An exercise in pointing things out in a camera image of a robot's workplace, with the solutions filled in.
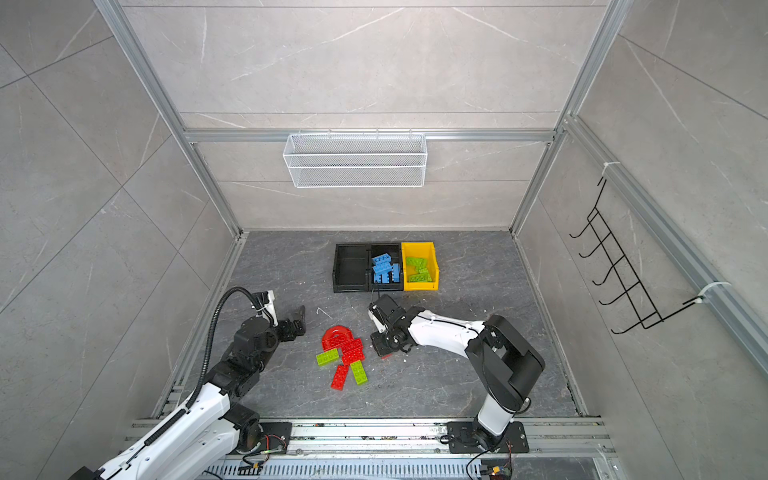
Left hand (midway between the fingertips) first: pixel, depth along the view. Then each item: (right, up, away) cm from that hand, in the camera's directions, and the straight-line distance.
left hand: (288, 303), depth 81 cm
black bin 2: (+14, +9, +31) cm, 35 cm away
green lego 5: (+20, -20, +2) cm, 28 cm away
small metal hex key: (+4, -5, +15) cm, 16 cm away
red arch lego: (+11, -12, +9) cm, 19 cm away
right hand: (+26, -14, +7) cm, 30 cm away
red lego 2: (+27, -16, +5) cm, 32 cm away
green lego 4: (+10, -16, +4) cm, 20 cm away
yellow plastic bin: (+40, +15, +27) cm, 50 cm away
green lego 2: (+40, +6, +20) cm, 45 cm away
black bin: (+30, +15, +23) cm, 41 cm away
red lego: (+14, -21, 0) cm, 26 cm away
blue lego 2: (+31, +7, +22) cm, 38 cm away
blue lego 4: (+28, +6, +22) cm, 36 cm away
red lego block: (+18, -15, +4) cm, 24 cm away
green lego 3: (+40, +8, +24) cm, 47 cm away
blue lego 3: (+24, +7, +20) cm, 32 cm away
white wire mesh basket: (+16, +46, +19) cm, 53 cm away
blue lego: (+26, +11, +23) cm, 36 cm away
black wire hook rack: (+83, +5, -17) cm, 85 cm away
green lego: (+39, +11, +26) cm, 48 cm away
